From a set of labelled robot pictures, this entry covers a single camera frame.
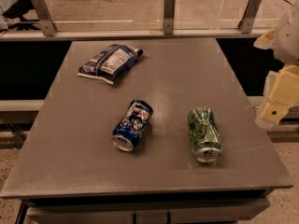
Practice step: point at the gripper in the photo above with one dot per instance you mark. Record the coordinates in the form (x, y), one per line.
(289, 37)

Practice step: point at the green soda can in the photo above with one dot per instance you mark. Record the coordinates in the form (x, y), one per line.
(204, 135)

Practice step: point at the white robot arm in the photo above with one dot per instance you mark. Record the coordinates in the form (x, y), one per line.
(283, 38)

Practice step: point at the blue soda can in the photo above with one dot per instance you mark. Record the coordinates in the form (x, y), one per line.
(127, 134)

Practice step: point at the grey cabinet under table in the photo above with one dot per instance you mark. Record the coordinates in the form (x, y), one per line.
(213, 207)

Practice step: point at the blue white chip bag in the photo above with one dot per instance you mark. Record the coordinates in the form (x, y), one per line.
(110, 62)

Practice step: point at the dark chair in background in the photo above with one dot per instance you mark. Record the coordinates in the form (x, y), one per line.
(12, 15)

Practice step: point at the right metal bracket post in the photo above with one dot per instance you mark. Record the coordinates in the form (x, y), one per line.
(245, 25)

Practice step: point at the metal bracket post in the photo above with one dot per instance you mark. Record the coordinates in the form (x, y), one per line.
(169, 15)
(245, 25)
(47, 26)

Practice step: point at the horizontal metal rail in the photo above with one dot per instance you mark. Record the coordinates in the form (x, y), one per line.
(117, 35)

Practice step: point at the middle metal bracket post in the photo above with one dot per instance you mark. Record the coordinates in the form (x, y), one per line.
(169, 15)

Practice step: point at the left metal bracket post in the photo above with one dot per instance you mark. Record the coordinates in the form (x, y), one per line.
(47, 26)

